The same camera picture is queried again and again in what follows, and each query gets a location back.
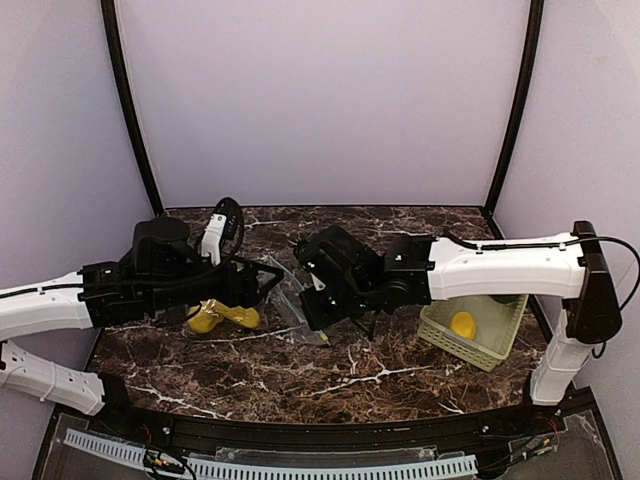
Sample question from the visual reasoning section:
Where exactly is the yellow toy pear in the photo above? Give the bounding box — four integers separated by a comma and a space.
206, 300, 261, 329

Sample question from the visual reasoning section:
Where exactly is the yellow toy lemon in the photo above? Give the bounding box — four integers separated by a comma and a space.
449, 311, 477, 341

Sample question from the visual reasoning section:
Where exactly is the dark green toy avocado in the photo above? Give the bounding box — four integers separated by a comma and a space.
491, 295, 519, 304

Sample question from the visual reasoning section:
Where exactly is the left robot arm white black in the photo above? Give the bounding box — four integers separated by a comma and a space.
1, 214, 284, 416

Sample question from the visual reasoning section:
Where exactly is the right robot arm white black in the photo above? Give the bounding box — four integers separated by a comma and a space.
294, 221, 627, 407

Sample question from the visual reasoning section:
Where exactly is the pale green plastic basket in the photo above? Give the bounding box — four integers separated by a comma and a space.
418, 295, 528, 372

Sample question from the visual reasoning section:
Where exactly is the black front table rail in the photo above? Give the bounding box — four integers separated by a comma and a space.
87, 405, 559, 453

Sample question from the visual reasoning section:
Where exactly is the white slotted cable duct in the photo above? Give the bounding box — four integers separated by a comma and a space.
63, 429, 478, 479

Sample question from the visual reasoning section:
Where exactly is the left black frame post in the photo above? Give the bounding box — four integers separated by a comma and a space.
100, 0, 164, 216

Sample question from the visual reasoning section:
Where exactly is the black frame post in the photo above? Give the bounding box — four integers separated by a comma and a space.
484, 0, 545, 216
100, 0, 164, 216

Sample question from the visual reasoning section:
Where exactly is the right black frame post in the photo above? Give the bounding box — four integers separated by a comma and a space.
484, 0, 545, 216

